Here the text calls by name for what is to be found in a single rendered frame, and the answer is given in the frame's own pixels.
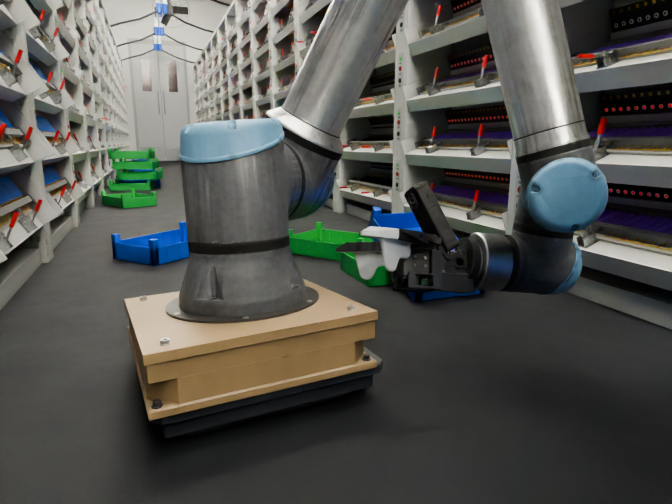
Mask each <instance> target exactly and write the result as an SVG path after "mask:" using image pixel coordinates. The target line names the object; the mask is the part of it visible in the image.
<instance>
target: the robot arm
mask: <svg viewBox="0 0 672 504"><path fill-rule="evenodd" d="M408 1H409V0H332V2H331V4H330V6H329V8H328V10H327V12H326V14H325V17H324V19H323V21H322V23H321V25H320V27H319V29H318V32H317V34H316V36H315V38H314V40H313V42H312V45H311V47H310V49H309V51H308V53H307V55H306V57H305V60H304V62H303V64H302V66H301V68H300V70H299V72H298V75H297V77H296V79H295V81H294V83H293V85H292V87H291V90H290V92H289V94H288V96H287V98H286V100H285V102H284V104H283V105H282V106H281V107H278V108H276V109H273V110H270V111H267V113H266V115H265V118H264V119H243V120H228V121H215V122H203V123H194V124H188V125H186V126H184V127H183V128H182V129H181V131H180V151H179V158H180V162H181V172H182V183H183V194H184V205H185V216H186V227H187V238H188V248H189V260H188V264H187V267H186V271H185V274H184V278H183V282H182V285H181V289H180V292H179V304H180V309H181V310H182V311H183V312H186V313H189V314H193V315H198V316H208V317H235V316H247V315H255V314H262V313H268V312H273V311H277V310H281V309H285V308H288V307H291V306H294V305H296V304H298V303H300V302H302V301H303V300H304V299H305V298H306V287H305V282H304V280H303V278H302V275H301V273H300V271H299V269H298V266H297V264H296V262H295V259H294V257H293V255H292V252H291V249H290V237H289V221H290V220H295V219H301V218H304V217H307V216H309V215H311V214H313V213H314V212H316V211H317V210H318V209H319V208H321V207H322V206H323V205H324V204H325V203H326V201H327V200H328V198H329V197H330V195H331V193H332V190H333V187H334V182H335V172H334V170H335V168H336V166H337V164H338V162H339V160H340V158H341V156H342V154H343V152H344V150H343V147H342V143H341V140H340V134H341V132H342V130H343V128H344V126H345V124H346V122H347V120H348V118H349V116H350V114H351V112H352V110H353V108H354V107H355V105H356V103H357V101H358V99H359V97H360V95H361V93H362V91H363V89H364V87H365V85H366V83H367V81H368V79H369V77H370V75H371V73H372V71H373V69H374V67H375V65H376V64H377V62H378V60H379V58H380V56H381V54H382V52H383V50H384V48H385V46H386V44H387V42H388V40H389V38H390V36H391V34H392V32H393V30H394V28H395V26H396V24H397V22H398V20H399V19H400V17H401V15H402V13H403V11H404V9H405V7H406V5H407V3H408ZM481 3H482V7H483V12H484V16H485V20H486V25H487V29H488V33H489V37H490V42H491V46H492V50H493V55H494V59H495V63H496V68H497V72H498V76H499V80H500V85H501V89H502V93H503V98H504V102H505V106H506V111H507V115H508V119H509V123H510V128H511V132H512V136H513V141H514V145H515V149H516V154H515V158H516V162H517V164H518V165H517V167H518V171H519V175H520V180H521V186H520V191H519V196H518V202H517V207H516V212H515V218H514V223H513V228H512V233H511V235H506V234H491V233H479V232H475V233H472V234H471V235H470V236H469V237H468V238H466V237H463V238H461V239H460V240H459V241H458V240H457V238H456V236H455V234H454V232H453V230H452V228H451V226H450V224H449V222H448V220H447V218H446V217H445V215H444V213H443V211H442V209H441V207H440V205H439V203H438V201H437V199H436V197H435V195H434V194H433V192H432V190H431V188H430V186H429V184H428V182H426V181H423V182H421V183H418V184H416V185H414V186H413V187H411V188H410V189H409V190H407V191H406V192H405V194H404V197H405V198H406V200H407V202H408V204H409V206H410V208H411V210H412V212H413V214H414V216H415V218H416V220H417V222H418V224H419V226H420V227H421V229H422V231H423V232H420V231H414V230H407V229H396V228H388V227H374V226H369V227H368V228H366V229H364V230H362V231H360V232H359V236H363V237H367V238H373V239H378V240H380V241H375V242H346V243H344V244H343V245H341V246H339V247H338V248H336V252H342V253H354V254H355V258H356V262H357V266H358V270H359V274H360V277H361V278H362V279H365V280H368V279H371V278H372V277H373V275H374V273H375V271H376V269H377V268H378V267H379V266H385V268H386V269H387V270H388V271H389V272H391V279H393V286H392V291H407V292H433V291H439V292H455V293H457V294H465V293H473V292H474V290H481V291H503V292H520V293H536V294H538V295H548V294H561V293H564V292H566V291H568V290H569V289H571V288H572V287H573V286H574V284H575V283H576V282H577V280H578V278H579V276H580V273H581V270H582V253H581V250H580V248H579V247H578V245H577V244H576V243H575V242H574V241H573V236H574V232H575V231H579V230H581V229H584V228H586V227H588V226H590V225H591V224H592V223H594V222H595V221H596V220H597V219H598V218H599V217H600V215H601V214H602V213H603V211H604V209H605V207H606V205H607V201H608V185H607V181H606V178H605V176H604V174H603V173H602V171H601V170H600V169H599V168H598V167H597V165H596V160H595V155H594V151H593V146H592V143H591V138H590V135H589V133H588V132H587V128H586V124H585V119H584V115H583V110H582V106H581V101H580V96H579V92H578V87H577V83H576V78H575V74H574V69H573V64H572V60H571V55H570V51H569V46H568V41H567V37H566V32H565V28H564V23H563V19H562V14H561V9H560V5H559V0H481ZM453 249H454V251H452V252H451V250H453ZM427 285H428V286H427ZM427 289H428V290H427Z"/></svg>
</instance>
